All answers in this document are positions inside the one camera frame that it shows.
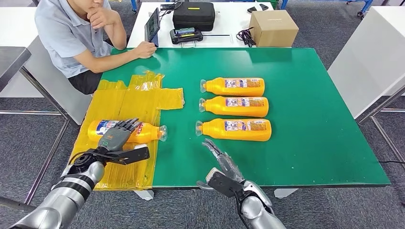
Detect white side table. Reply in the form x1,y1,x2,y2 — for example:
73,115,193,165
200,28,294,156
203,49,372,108
0,7,93,126
327,6,405,119

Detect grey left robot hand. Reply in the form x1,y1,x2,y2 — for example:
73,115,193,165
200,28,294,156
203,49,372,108
97,118,142,153

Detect person's right hand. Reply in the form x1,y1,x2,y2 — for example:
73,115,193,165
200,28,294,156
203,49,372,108
135,41,158,60

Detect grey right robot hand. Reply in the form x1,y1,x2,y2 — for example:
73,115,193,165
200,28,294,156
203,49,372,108
196,138,245,192

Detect metal table frame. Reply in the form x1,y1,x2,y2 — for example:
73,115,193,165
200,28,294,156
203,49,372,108
357,85,405,166

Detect black zip carrying case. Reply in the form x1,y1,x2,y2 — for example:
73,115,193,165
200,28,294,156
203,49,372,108
172,1,216,32

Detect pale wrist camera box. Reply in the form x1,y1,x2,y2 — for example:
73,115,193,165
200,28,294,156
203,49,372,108
205,167,245,199
106,144,150,166

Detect blue wheeled cart frame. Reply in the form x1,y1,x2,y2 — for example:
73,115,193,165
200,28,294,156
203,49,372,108
346,0,374,18

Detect black tablet with stand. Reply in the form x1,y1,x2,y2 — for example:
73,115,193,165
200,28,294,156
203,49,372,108
144,7,161,47

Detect white table foot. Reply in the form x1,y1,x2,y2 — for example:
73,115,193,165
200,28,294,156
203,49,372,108
273,188,298,199
134,189,155,201

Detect person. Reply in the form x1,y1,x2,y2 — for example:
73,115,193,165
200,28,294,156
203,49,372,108
34,0,158,95

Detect person's left hand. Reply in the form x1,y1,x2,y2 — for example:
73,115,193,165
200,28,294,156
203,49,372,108
86,5,119,30

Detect black handheld controller with screen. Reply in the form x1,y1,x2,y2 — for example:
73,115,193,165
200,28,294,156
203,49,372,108
169,27,204,45

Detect black coiled cable bundle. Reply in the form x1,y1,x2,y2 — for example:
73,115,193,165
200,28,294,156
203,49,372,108
235,27,256,48

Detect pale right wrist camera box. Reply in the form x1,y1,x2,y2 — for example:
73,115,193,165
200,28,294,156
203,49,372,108
205,167,245,199

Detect orange detergent bottle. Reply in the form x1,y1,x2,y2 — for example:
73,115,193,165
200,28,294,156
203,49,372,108
199,77,266,97
198,96,270,118
87,119,168,144
194,118,273,142

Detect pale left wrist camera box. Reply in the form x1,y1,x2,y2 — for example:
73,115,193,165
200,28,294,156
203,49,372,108
106,144,150,166

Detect white desk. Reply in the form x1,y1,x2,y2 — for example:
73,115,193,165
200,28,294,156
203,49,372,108
126,1,277,49

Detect brown cardboard box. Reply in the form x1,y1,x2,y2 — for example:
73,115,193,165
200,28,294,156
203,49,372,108
248,10,299,48

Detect grey table with metal frame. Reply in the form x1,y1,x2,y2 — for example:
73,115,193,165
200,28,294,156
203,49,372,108
0,46,70,213

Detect black charger cables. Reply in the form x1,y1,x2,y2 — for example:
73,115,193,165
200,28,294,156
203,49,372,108
158,0,183,17

